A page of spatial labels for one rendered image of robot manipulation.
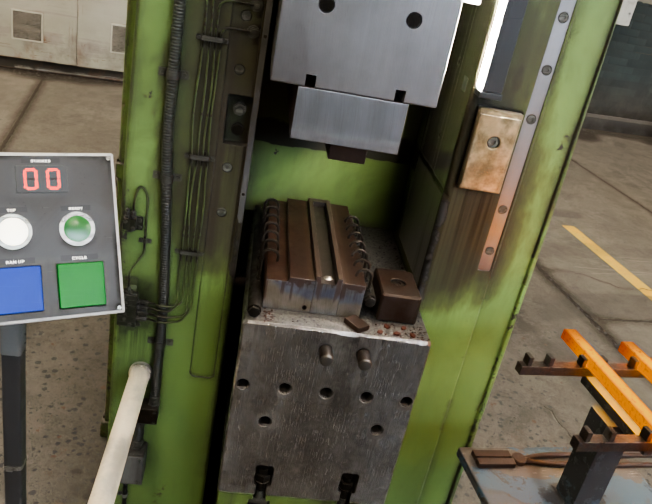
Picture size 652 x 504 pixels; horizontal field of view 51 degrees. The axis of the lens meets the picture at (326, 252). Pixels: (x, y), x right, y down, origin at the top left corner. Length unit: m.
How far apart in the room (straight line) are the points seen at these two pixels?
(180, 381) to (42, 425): 0.89
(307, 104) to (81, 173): 0.41
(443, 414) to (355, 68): 0.93
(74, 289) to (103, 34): 5.43
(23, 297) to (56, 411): 1.36
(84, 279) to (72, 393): 1.41
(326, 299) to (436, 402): 0.50
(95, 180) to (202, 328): 0.50
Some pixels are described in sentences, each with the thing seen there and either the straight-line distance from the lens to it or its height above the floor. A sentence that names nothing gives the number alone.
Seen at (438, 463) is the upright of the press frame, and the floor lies 0.42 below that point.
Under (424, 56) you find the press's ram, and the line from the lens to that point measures 1.25.
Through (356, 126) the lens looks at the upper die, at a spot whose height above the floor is 1.31.
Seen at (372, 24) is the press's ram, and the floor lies 1.49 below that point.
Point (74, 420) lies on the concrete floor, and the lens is 2.51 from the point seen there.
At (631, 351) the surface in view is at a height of 0.96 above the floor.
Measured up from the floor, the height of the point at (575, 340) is 0.96.
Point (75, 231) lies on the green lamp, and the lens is 1.24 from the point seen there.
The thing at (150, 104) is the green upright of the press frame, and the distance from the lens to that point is 1.41.
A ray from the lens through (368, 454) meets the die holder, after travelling 1.57.
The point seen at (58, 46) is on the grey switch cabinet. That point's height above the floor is 0.25.
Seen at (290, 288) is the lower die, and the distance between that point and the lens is 1.38.
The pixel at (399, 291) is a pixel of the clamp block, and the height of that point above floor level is 0.98.
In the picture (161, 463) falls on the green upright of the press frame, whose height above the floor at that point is 0.34.
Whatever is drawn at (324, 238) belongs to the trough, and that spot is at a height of 0.99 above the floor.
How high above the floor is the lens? 1.63
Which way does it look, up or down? 25 degrees down
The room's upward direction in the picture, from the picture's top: 11 degrees clockwise
